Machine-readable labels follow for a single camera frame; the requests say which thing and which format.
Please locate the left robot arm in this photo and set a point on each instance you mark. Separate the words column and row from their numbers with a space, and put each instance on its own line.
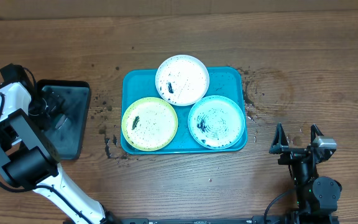
column 30, row 162

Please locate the white speckled plate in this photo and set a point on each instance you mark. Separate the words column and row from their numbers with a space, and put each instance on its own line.
column 182, row 80

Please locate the light blue speckled plate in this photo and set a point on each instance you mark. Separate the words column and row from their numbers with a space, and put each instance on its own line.
column 216, row 122

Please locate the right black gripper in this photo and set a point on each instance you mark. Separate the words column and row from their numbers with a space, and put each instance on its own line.
column 279, row 145

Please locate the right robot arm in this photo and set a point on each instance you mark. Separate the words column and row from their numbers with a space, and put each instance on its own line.
column 316, row 196

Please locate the teal serving tray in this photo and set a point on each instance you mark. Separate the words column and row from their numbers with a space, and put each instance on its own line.
column 224, row 81

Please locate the black water tray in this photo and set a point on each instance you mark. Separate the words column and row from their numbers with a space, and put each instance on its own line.
column 68, row 138

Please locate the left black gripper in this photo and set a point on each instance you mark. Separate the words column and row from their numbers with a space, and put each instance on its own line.
column 54, row 101

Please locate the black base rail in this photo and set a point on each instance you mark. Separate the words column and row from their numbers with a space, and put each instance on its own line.
column 259, row 219

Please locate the yellow speckled plate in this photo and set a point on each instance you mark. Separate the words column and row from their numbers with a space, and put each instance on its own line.
column 149, row 124

